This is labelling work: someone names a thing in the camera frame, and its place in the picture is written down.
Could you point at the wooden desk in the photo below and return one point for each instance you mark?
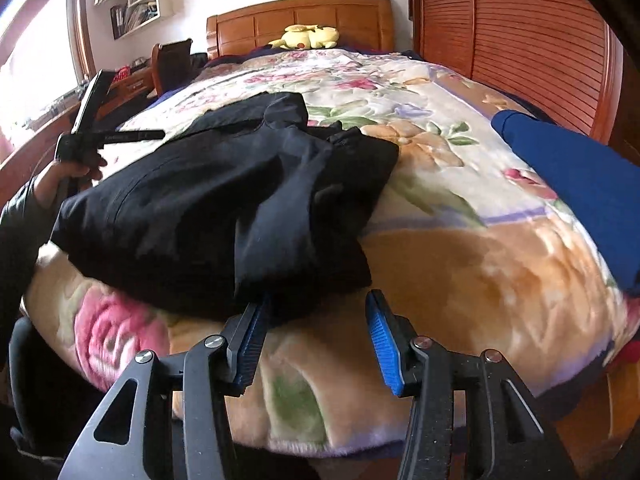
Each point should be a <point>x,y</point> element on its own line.
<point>124,99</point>

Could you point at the red-brown louvered wardrobe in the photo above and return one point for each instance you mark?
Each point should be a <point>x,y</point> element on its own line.
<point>559,55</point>

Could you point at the blue folded garment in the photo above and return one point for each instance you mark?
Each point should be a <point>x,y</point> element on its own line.
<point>599,186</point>

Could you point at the floral bed blanket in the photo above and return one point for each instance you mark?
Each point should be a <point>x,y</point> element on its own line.
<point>466,241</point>

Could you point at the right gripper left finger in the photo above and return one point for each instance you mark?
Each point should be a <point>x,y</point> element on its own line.
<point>161,412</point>

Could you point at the wooden headboard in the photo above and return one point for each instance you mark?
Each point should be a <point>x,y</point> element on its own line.
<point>362,24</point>

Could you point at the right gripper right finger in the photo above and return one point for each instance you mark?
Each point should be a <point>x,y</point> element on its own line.
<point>505,437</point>

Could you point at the black garment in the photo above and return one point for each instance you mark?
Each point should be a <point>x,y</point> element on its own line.
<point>249,205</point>

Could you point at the left hand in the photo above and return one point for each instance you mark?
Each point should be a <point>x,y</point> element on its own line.
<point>50,182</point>

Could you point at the left forearm dark sleeve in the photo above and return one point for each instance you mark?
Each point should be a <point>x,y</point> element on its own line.
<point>25,227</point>

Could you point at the yellow plush toy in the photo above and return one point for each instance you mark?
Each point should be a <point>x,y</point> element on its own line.
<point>305,37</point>

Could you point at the dark wooden chair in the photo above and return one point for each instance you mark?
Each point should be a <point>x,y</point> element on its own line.
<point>171,65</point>

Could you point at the white wall shelf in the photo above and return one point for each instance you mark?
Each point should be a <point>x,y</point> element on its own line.
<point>140,5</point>

